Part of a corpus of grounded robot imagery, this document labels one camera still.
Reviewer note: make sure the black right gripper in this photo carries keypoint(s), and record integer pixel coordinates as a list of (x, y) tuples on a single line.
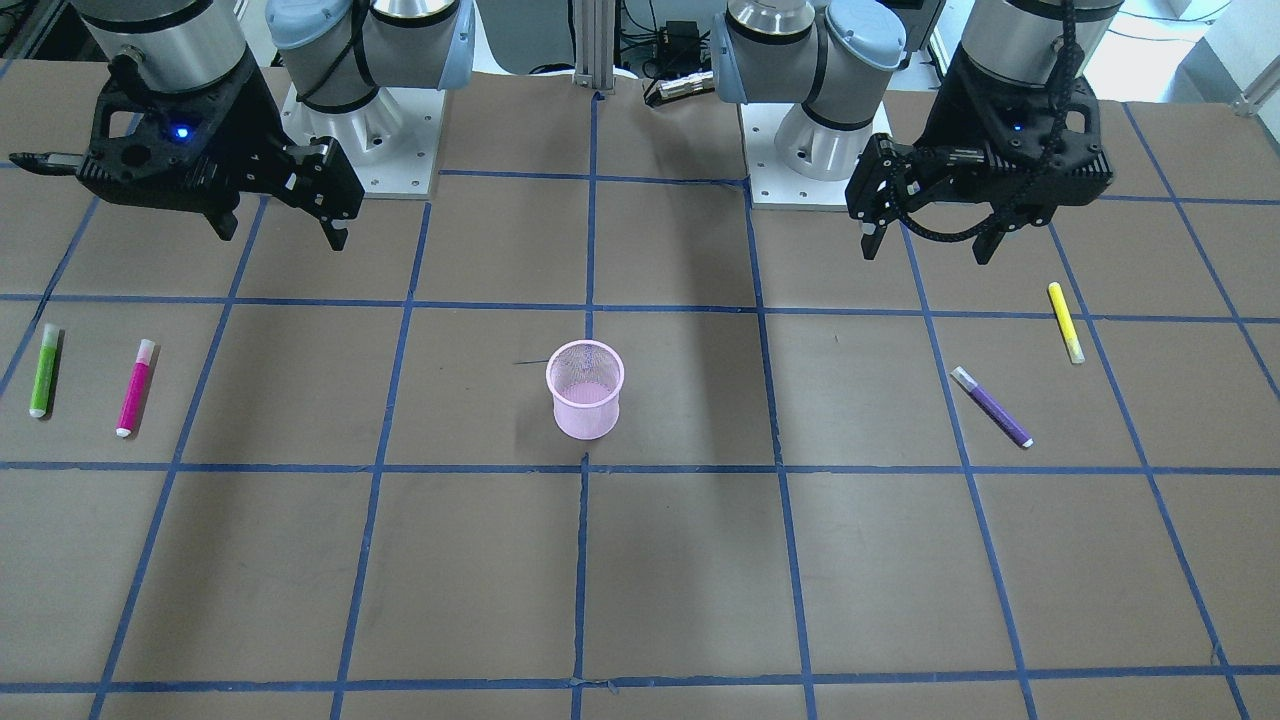
[(252, 128)]

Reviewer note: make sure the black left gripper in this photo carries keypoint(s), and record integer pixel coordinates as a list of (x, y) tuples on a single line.
[(950, 128)]

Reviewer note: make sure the purple marker pen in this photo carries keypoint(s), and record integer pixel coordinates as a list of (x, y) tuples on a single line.
[(992, 407)]

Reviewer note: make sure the pink marker pen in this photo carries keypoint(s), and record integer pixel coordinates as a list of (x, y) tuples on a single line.
[(129, 414)]

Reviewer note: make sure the pink mesh cup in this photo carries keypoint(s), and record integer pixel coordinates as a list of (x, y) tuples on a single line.
[(585, 378)]

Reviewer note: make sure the yellow marker pen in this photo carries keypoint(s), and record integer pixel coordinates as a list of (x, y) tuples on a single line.
[(1066, 324)]

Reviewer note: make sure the green marker pen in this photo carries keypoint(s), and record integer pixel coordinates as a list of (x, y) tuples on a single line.
[(47, 359)]

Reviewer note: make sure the silver power strip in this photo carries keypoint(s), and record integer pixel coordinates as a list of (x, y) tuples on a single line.
[(664, 91)]

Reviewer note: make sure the black power adapter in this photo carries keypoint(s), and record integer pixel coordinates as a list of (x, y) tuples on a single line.
[(677, 41)]

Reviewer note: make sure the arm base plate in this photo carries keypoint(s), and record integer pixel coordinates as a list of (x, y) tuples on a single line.
[(392, 142), (780, 180)]

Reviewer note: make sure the aluminium frame post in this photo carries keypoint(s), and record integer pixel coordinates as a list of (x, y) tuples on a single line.
[(594, 35)]

